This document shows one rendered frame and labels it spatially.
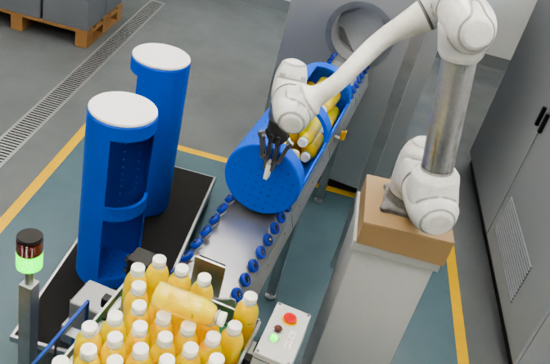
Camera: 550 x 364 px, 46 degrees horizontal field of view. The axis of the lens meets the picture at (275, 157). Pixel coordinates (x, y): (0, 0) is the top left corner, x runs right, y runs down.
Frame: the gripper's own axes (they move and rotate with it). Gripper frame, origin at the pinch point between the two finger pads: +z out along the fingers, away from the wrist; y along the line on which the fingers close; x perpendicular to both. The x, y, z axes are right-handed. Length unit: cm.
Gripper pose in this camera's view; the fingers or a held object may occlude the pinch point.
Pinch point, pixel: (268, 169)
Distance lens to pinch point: 222.8
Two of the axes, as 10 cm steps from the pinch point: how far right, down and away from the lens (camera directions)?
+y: 9.1, 3.7, -2.1
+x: 3.7, -4.3, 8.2
